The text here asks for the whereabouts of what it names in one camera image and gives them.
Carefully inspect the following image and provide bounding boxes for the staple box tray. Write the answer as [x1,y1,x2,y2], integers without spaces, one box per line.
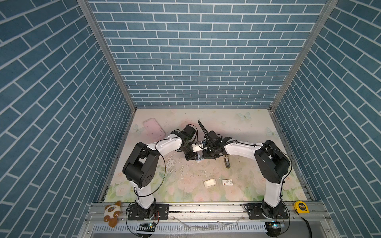
[203,178,216,188]

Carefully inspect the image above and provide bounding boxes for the white staple box sleeve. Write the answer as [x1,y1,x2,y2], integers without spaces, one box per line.
[222,179,233,186]

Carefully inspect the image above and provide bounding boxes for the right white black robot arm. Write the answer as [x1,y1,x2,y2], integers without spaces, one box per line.
[192,121,292,219]

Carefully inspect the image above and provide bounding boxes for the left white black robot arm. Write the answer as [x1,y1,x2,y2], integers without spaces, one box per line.
[122,124,198,210]

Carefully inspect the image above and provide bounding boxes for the yellow tape measure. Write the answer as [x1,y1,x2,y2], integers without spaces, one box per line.
[294,200,310,215]

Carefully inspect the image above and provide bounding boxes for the brown white plush toy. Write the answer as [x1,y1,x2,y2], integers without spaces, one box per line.
[103,201,122,228]

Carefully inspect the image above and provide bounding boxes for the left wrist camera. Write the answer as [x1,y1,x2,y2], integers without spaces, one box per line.
[192,143,209,152]

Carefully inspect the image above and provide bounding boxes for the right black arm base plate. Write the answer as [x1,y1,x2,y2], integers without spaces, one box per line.
[243,202,289,220]

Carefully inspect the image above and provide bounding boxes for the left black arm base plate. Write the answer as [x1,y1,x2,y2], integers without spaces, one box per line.
[127,203,170,221]

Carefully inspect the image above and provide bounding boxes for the white perforated cable duct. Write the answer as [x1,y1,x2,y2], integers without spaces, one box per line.
[92,222,267,235]

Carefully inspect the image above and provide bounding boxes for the aluminium front rail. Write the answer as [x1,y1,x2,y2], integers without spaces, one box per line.
[79,201,339,238]

